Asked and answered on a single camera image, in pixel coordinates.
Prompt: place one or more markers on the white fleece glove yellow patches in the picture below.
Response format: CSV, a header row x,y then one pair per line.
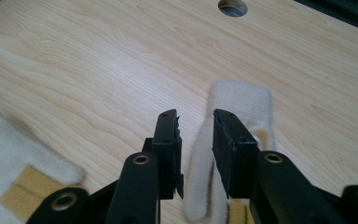
x,y
239,96
9,155

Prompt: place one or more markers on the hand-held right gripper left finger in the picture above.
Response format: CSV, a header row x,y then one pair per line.
x,y
166,146

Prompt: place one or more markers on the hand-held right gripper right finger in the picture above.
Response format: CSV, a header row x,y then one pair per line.
x,y
233,155

